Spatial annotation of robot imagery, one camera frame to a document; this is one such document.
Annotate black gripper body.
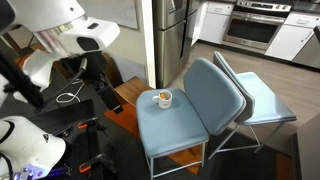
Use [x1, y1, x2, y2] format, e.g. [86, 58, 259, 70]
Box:
[82, 50, 116, 102]

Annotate white printed mug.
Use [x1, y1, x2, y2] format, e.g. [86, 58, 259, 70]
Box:
[151, 89, 174, 110]

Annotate blue padded chair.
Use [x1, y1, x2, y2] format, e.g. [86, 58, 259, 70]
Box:
[135, 57, 248, 179]
[213, 50, 298, 160]

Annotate curved wooden stool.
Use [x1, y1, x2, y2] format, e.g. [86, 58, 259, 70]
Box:
[102, 53, 125, 88]
[114, 76, 155, 108]
[13, 42, 48, 69]

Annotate orange black clamp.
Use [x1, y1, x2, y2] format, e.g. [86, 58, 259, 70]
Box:
[76, 116, 108, 135]
[78, 152, 116, 175]

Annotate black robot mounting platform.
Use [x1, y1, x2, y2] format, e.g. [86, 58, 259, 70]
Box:
[26, 99, 118, 180]

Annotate stainless steel refrigerator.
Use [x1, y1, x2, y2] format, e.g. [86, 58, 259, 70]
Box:
[152, 0, 202, 89]

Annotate narrow white kitchen cabinet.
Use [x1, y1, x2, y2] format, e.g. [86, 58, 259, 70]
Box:
[191, 0, 235, 46]

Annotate stainless steel oven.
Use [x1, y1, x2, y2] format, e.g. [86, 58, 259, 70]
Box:
[222, 0, 293, 51]

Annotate wide white kitchen cabinet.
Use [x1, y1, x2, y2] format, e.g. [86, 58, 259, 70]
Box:
[264, 12, 320, 62]

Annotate stainless steel dishwasher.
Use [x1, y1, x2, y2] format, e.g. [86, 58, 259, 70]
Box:
[292, 25, 320, 70]

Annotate white cable loop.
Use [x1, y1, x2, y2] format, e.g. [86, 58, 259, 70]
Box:
[55, 79, 85, 104]

